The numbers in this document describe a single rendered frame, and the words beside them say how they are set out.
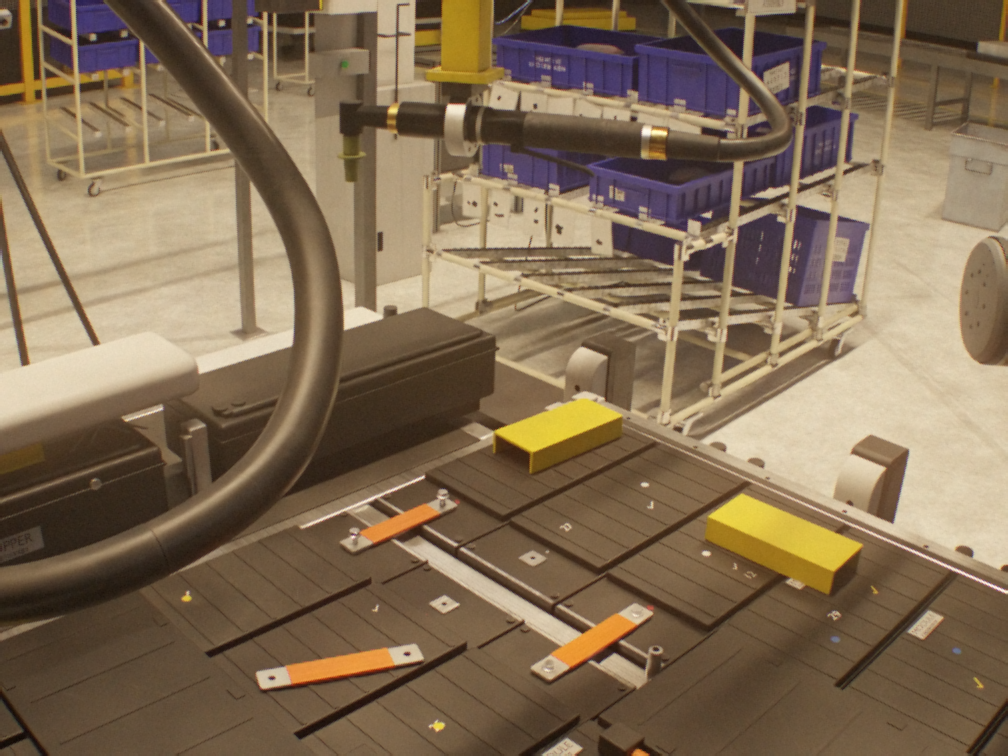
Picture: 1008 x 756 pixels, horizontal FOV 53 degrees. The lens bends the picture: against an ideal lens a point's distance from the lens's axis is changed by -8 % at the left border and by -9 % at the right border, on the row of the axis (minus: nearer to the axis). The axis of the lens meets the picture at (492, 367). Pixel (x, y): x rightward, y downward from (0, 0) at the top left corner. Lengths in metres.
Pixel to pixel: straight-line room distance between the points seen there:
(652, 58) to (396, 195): 1.73
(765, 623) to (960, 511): 2.48
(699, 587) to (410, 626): 0.30
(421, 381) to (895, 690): 0.70
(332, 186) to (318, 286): 4.39
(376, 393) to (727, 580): 0.49
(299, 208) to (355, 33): 3.24
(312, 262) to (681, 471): 0.79
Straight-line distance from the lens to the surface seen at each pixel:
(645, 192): 3.49
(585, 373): 1.66
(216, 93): 0.69
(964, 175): 7.13
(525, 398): 1.81
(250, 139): 0.68
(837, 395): 4.20
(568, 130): 1.37
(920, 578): 1.22
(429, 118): 1.42
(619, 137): 1.36
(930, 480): 3.70
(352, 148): 1.49
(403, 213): 4.98
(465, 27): 1.39
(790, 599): 1.14
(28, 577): 0.54
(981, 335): 1.70
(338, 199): 5.00
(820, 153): 4.22
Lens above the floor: 1.64
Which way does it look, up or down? 23 degrees down
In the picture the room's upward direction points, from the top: 2 degrees clockwise
